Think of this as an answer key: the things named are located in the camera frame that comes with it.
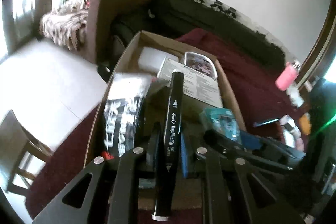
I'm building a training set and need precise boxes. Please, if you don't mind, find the teal tissue pack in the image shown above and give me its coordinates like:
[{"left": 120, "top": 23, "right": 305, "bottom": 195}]
[{"left": 199, "top": 108, "right": 242, "bottom": 144}]

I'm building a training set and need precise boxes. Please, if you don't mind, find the black marker pen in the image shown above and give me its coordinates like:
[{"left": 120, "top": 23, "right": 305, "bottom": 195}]
[{"left": 152, "top": 71, "right": 184, "bottom": 222}]

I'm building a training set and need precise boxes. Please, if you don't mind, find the white medicine box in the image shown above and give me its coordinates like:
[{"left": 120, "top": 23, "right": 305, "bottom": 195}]
[{"left": 157, "top": 57, "right": 223, "bottom": 113}]

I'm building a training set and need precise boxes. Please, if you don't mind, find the pink cartoon zipper pouch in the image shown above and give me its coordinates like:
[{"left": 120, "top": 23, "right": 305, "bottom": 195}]
[{"left": 182, "top": 52, "right": 218, "bottom": 80}]

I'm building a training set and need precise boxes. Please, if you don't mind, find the black and white snack bag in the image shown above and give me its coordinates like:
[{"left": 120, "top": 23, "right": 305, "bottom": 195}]
[{"left": 103, "top": 73, "right": 155, "bottom": 158}]

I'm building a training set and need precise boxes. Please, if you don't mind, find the dark red bedspread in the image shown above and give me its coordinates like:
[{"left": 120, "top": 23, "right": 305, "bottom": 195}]
[{"left": 25, "top": 28, "right": 305, "bottom": 218}]

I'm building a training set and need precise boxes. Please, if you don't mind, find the cardboard box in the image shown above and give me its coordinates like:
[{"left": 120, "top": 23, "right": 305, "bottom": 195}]
[{"left": 83, "top": 30, "right": 247, "bottom": 212}]

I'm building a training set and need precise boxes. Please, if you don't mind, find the white crumpled cloth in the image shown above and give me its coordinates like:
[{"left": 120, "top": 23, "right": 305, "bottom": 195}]
[{"left": 286, "top": 82, "right": 304, "bottom": 108}]

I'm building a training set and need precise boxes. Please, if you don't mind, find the pink sleeved water bottle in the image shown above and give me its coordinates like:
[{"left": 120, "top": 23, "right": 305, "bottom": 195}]
[{"left": 275, "top": 60, "right": 301, "bottom": 91}]

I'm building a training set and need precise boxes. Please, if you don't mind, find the black sofa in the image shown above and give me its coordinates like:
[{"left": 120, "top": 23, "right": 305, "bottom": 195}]
[{"left": 111, "top": 0, "right": 285, "bottom": 71}]

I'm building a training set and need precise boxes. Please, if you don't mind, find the brown armchair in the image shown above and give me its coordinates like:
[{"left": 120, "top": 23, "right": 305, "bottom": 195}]
[{"left": 85, "top": 0, "right": 161, "bottom": 64}]

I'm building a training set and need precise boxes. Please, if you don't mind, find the patterned blanket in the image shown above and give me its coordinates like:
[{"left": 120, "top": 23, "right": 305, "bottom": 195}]
[{"left": 39, "top": 0, "right": 89, "bottom": 51}]

